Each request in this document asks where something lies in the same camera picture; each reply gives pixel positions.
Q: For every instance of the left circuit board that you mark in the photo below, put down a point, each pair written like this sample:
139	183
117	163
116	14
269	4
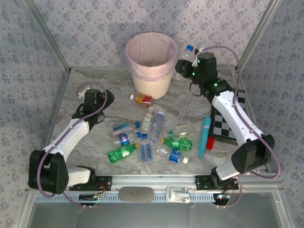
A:
89	197

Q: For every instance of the aluminium side rail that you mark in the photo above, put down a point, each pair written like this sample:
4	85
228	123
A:
251	109
61	97

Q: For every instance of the pink plastic bin liner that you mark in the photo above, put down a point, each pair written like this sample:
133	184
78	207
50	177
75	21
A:
152	54

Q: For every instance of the red block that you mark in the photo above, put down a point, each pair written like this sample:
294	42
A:
210	143

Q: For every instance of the white plastic bracket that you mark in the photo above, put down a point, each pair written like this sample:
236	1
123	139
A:
178	194

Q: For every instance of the black grey chessboard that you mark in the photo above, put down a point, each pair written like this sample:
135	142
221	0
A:
222	128

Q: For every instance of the grey oval pad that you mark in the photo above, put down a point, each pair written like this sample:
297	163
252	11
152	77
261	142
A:
135	194

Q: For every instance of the clear bottle green label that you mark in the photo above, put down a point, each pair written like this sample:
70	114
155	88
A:
181	131

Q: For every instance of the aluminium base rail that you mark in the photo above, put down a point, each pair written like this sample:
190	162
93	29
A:
154	180

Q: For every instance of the circuit board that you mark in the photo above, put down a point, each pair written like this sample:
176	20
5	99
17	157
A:
89	197
221	197

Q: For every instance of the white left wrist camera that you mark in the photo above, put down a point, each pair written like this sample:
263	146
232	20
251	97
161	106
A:
82	92

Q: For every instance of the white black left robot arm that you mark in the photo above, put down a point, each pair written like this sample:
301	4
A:
71	135

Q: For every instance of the clear bottle blue print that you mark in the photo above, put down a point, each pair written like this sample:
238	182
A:
146	150

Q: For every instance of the blue label bottle white cap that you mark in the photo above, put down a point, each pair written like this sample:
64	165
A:
175	155

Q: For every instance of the aluminium frame post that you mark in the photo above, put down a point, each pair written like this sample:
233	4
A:
257	35
48	35

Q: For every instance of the red orange label bottle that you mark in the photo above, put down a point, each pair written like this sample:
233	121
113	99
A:
143	99

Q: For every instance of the green bottle yellow cap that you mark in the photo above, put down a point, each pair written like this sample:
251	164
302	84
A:
120	152
178	142

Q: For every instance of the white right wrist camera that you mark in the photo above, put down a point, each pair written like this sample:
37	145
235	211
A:
200	50

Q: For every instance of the cream waste bin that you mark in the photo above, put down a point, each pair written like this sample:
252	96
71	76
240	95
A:
152	86

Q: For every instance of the pepsi bottle blue cap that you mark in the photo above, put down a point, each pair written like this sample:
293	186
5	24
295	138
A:
187	55

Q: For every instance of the teal cylinder tool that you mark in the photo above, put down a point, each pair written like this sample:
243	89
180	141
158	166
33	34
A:
204	137

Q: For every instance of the right circuit board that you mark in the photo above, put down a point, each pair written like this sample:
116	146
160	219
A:
221	197

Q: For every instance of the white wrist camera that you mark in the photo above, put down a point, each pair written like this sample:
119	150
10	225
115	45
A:
200	50
82	92

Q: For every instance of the green white label bottle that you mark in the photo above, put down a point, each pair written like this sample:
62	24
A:
147	121

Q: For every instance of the small pepsi bottle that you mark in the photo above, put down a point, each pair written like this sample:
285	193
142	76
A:
123	139

